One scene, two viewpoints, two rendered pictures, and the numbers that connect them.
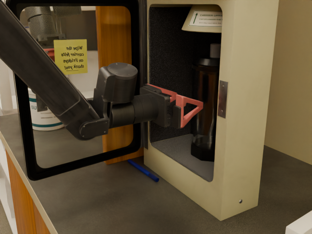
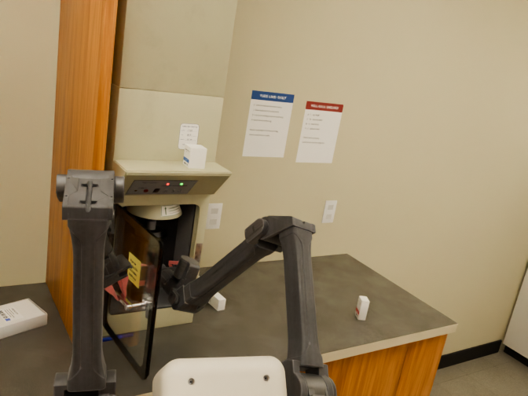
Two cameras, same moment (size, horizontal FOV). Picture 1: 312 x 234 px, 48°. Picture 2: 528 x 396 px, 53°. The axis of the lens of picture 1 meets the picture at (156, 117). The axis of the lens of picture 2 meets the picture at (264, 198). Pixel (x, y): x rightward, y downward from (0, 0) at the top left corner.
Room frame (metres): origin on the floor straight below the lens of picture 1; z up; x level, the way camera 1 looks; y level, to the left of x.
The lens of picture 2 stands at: (0.52, 1.49, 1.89)
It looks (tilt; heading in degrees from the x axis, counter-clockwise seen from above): 16 degrees down; 267
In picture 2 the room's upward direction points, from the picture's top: 10 degrees clockwise
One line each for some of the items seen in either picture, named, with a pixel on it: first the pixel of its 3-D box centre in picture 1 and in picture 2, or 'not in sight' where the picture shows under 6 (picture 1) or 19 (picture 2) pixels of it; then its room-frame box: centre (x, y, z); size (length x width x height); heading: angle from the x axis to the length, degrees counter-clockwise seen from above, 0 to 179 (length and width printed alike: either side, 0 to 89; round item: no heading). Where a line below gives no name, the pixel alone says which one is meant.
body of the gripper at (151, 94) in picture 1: (144, 107); (168, 280); (0.70, 0.03, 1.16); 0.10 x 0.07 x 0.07; 32
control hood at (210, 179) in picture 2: not in sight; (172, 182); (0.73, 0.00, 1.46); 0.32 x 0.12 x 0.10; 32
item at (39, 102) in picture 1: (40, 97); not in sight; (0.71, 0.24, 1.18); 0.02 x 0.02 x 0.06; 37
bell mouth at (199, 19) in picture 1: (222, 16); (155, 202); (0.79, -0.15, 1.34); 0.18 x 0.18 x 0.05
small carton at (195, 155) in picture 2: not in sight; (194, 155); (0.68, -0.03, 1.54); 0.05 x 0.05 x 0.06; 28
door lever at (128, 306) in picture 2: not in sight; (130, 299); (0.77, 0.24, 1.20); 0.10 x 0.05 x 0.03; 127
